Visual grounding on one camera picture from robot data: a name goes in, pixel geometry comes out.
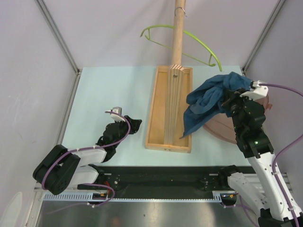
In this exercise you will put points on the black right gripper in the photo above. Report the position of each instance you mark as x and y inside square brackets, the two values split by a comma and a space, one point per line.
[234, 97]

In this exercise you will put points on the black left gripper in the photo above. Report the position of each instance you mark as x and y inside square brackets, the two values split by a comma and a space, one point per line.
[134, 124]

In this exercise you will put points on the dark blue t shirt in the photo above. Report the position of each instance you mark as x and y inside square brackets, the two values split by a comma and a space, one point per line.
[206, 101]

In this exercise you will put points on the green hanger with metal hook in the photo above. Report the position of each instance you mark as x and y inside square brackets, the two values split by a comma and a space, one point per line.
[201, 45]

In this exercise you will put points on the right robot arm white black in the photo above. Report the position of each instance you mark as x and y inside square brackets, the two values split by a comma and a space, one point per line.
[275, 206]

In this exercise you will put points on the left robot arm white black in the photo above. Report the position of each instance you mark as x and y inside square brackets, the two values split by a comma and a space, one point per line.
[63, 168]

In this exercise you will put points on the pink translucent plastic bowl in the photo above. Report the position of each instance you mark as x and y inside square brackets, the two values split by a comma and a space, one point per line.
[232, 129]

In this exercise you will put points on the wooden rack with tray base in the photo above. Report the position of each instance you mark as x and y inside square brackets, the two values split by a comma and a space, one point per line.
[171, 85]

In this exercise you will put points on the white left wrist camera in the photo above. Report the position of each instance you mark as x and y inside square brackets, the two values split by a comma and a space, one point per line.
[116, 114]

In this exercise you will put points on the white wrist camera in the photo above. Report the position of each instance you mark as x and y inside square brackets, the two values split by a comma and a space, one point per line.
[256, 92]
[116, 114]

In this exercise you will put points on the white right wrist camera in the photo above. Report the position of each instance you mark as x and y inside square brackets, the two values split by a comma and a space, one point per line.
[256, 92]

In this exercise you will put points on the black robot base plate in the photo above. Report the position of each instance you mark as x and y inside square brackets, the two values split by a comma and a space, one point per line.
[190, 182]

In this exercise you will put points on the grey slotted cable duct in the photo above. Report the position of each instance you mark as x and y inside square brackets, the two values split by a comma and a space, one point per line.
[98, 197]

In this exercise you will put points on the right aluminium frame post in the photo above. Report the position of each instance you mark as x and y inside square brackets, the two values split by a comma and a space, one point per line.
[263, 35]

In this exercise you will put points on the aluminium frame post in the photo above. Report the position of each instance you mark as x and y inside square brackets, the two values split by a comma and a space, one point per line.
[57, 34]
[263, 35]

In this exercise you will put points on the left aluminium frame post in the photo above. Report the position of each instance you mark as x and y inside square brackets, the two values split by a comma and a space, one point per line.
[57, 34]

